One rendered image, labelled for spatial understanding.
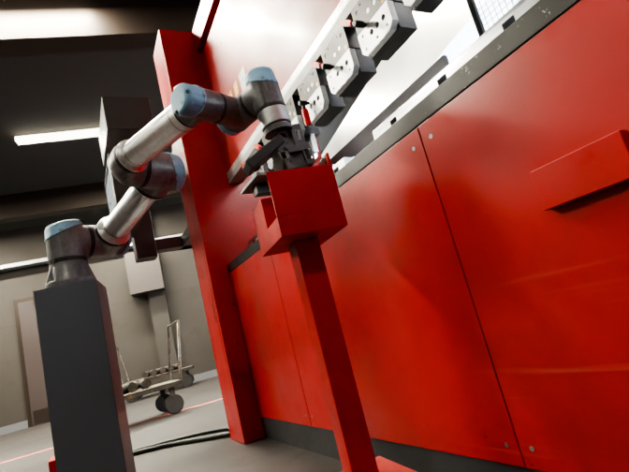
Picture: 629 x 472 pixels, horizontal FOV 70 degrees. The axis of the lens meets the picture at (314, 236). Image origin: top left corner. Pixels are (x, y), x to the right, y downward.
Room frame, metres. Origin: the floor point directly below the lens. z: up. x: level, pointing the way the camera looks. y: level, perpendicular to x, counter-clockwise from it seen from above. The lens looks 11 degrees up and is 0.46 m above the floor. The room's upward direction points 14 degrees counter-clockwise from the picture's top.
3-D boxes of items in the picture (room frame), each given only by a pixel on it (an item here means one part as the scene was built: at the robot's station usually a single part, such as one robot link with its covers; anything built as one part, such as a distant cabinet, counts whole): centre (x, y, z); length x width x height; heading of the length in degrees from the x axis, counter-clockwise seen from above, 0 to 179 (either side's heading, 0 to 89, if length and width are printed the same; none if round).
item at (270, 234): (1.06, 0.03, 0.75); 0.20 x 0.16 x 0.18; 22
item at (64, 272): (1.46, 0.82, 0.82); 0.15 x 0.15 x 0.10
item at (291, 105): (1.68, -0.05, 1.24); 0.15 x 0.09 x 0.17; 29
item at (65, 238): (1.47, 0.82, 0.94); 0.13 x 0.12 x 0.14; 142
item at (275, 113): (1.01, 0.02, 0.95); 0.08 x 0.08 x 0.05
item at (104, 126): (2.52, 0.96, 1.52); 0.51 x 0.25 x 0.85; 30
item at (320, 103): (1.50, -0.15, 1.24); 0.15 x 0.09 x 0.17; 29
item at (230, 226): (2.59, 0.26, 1.15); 0.85 x 0.25 x 2.30; 119
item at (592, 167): (0.68, -0.42, 0.58); 0.15 x 0.02 x 0.07; 29
